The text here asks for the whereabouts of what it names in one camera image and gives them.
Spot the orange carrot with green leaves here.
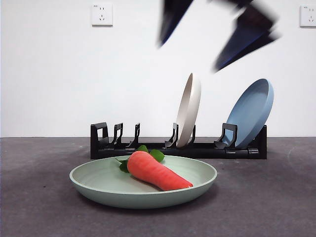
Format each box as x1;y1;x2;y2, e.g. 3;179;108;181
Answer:
114;145;194;192

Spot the green plate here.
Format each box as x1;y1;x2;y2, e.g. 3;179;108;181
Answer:
69;155;218;210

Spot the blue plate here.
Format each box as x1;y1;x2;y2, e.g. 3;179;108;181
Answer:
225;78;275;149

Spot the cream plate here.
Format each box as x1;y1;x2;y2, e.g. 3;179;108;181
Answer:
175;73;202;148

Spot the black plate rack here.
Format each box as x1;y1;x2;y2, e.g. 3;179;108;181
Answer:
90;122;268;160

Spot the white wall socket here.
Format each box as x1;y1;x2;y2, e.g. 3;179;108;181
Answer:
299;5;316;28
91;3;114;27

